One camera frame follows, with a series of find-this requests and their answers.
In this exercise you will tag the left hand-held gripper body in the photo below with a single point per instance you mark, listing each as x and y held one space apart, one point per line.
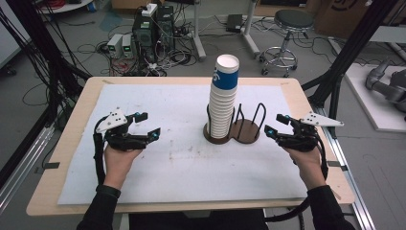
118 140

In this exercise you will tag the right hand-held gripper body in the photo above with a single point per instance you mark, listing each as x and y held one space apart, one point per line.
303 140

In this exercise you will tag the stack of white paper cups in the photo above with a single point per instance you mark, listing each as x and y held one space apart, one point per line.
221 111

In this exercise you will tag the person's left hand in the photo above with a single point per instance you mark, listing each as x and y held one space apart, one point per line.
118 166

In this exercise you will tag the person's right hand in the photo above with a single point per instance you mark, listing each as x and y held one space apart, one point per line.
309 167

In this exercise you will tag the black tape strip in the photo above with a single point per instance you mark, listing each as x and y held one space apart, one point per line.
336 164
51 165

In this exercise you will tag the white foam mat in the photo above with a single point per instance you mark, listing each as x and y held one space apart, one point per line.
178 172

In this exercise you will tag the black wristband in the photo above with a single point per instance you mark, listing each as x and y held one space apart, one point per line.
108 191

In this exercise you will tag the grey power supply unit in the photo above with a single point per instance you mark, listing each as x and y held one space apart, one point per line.
115 44
127 46

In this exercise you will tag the white floor board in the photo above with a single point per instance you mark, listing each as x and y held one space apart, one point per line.
367 102

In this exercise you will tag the black computer tower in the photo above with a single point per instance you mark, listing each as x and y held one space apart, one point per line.
150 35

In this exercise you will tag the white table leg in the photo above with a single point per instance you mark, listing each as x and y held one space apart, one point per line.
198 35
250 32

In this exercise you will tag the black round stool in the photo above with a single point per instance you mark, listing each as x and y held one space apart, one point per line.
292 20

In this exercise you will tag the white power strip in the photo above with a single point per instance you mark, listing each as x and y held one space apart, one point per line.
149 10

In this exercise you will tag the black box on floor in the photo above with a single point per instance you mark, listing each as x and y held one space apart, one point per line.
234 23

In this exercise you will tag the cardboard box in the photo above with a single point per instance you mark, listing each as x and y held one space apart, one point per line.
338 16

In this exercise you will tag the aluminium rail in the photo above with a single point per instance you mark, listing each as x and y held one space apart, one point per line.
351 185
22 169

